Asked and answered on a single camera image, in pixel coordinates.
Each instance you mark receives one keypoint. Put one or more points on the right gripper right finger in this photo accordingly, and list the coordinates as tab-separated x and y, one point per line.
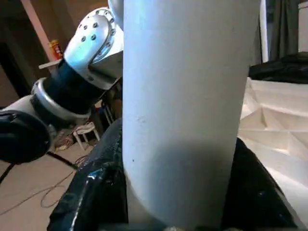
257	199

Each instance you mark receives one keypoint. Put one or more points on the yellow red snack can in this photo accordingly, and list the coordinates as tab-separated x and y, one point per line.
55	49

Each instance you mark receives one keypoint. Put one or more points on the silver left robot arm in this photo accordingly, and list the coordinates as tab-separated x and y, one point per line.
84	48

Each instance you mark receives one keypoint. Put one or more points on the grey brown curtain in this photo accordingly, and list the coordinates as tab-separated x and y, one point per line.
282	26

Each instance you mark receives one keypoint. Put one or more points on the small white stool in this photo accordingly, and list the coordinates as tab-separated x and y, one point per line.
85	133

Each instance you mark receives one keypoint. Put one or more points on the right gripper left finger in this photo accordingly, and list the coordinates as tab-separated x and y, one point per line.
96	192

